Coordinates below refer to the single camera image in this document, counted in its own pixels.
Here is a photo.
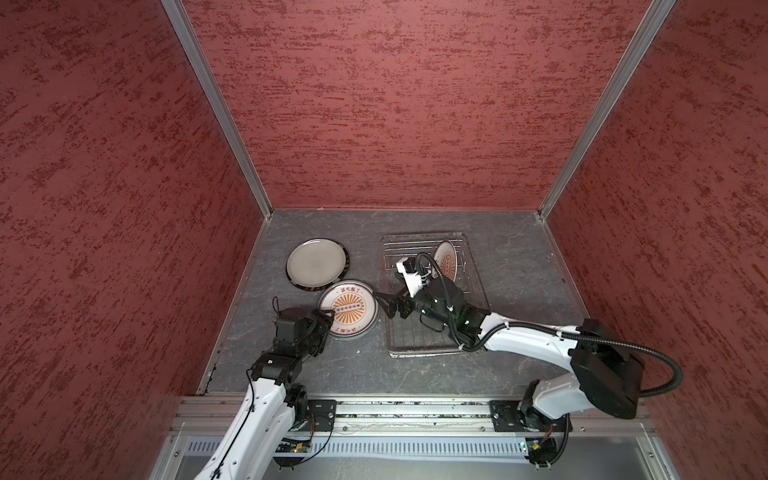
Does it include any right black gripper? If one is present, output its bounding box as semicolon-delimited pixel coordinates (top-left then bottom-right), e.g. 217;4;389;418
373;272;454;328

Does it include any orange patterned plate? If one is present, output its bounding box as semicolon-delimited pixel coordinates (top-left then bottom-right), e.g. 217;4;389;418
318;280;379;339

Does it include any dark rimmed patterned plate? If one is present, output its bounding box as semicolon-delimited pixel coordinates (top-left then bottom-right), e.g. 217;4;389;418
285;238;352;293

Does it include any plain white plate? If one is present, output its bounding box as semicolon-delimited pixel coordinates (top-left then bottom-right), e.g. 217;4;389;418
286;238;348;289

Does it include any small patterned plate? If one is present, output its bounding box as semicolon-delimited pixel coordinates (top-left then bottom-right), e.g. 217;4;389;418
433;241;458;282

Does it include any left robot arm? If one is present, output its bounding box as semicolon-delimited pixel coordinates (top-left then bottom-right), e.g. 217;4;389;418
196;307;335;479

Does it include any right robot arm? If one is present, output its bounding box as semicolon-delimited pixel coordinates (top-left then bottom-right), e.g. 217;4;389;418
374;252;684;431

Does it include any left corner aluminium profile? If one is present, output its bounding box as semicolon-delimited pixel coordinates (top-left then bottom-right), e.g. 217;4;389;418
161;0;274;221

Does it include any corner aluminium profile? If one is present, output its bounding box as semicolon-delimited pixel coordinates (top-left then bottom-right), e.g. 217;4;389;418
538;0;676;223
161;0;274;221

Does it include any right corner aluminium profile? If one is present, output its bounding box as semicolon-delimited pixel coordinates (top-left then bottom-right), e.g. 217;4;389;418
538;0;676;223

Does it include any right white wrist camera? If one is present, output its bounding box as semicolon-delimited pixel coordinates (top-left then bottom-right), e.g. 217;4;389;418
396;257;432;298

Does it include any metal wire dish rack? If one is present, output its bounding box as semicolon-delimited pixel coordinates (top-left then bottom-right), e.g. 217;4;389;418
380;232;489;358

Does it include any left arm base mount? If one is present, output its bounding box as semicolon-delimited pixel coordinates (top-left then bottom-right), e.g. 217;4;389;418
290;399;338;435

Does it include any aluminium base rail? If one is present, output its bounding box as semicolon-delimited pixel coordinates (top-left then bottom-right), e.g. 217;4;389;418
170;395;658;437

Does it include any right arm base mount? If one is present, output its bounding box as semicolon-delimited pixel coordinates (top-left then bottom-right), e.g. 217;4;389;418
488;400;572;433

